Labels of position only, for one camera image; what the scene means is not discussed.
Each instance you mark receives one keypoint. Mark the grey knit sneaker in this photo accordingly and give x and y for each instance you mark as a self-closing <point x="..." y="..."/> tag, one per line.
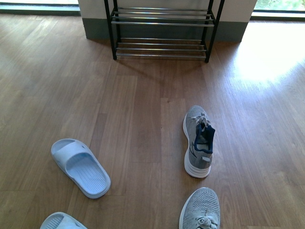
<point x="201" y="210"/>
<point x="199" y="133"/>

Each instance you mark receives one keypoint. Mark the light blue slide sandal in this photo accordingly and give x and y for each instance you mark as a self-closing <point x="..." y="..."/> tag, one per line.
<point x="78" y="162"/>
<point x="60" y="220"/>

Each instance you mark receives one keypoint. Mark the black metal shoe rack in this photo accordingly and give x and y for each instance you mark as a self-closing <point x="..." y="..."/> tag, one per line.
<point x="163" y="32"/>

